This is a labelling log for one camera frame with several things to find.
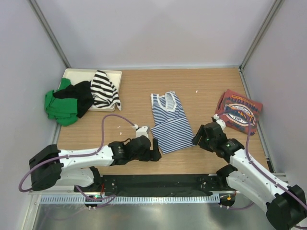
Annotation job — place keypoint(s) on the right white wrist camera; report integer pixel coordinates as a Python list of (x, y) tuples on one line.
[(216, 118)]

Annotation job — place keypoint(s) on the black white striped tank top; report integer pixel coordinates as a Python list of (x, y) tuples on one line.
[(104, 92)]

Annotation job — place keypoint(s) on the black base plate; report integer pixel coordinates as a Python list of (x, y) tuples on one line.
[(177, 185)]

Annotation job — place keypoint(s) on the green tank top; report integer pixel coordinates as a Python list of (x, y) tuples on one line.
[(64, 111)]

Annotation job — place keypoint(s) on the cream plastic tray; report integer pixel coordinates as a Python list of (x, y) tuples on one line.
[(79, 75)]

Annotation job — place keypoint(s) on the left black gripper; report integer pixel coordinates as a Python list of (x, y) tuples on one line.
[(154, 155)]

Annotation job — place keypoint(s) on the slotted cable duct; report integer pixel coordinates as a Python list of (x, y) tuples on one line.
[(80, 199)]

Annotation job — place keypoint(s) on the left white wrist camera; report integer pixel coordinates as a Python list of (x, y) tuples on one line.
[(141, 130)]

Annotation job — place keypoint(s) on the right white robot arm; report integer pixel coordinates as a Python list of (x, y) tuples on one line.
[(284, 206)]

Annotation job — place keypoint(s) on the blue white striped tank top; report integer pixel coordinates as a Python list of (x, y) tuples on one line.
[(171, 126)]

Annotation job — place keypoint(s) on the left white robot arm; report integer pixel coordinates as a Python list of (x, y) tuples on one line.
[(79, 168)]

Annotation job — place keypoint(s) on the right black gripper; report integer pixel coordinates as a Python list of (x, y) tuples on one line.
[(201, 132)]

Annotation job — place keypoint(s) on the red tank top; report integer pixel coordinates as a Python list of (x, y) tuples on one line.
[(239, 112)]

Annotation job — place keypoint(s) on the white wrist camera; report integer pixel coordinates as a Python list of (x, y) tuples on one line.
[(141, 130), (216, 118)]

